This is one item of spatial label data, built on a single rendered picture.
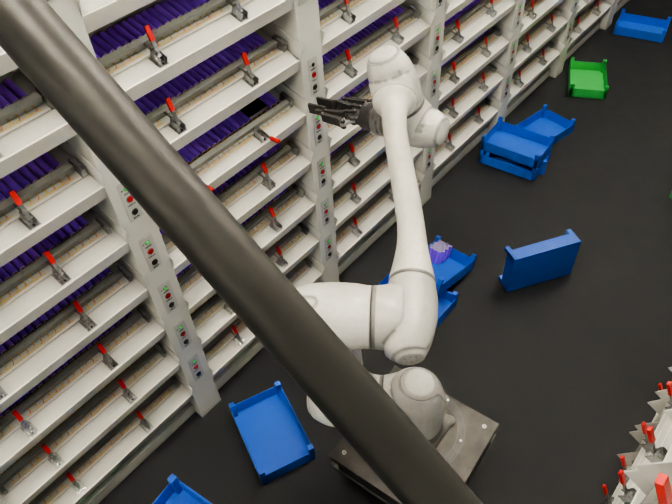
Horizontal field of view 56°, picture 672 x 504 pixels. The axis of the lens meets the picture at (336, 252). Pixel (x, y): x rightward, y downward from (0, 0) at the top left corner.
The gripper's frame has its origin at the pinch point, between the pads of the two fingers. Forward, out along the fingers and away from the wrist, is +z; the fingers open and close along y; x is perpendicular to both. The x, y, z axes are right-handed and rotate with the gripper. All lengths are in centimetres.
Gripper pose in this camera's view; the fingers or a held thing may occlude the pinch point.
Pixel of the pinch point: (322, 106)
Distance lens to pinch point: 184.6
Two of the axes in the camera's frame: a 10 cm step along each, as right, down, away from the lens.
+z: -7.4, -2.9, 6.0
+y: -6.4, 5.9, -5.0
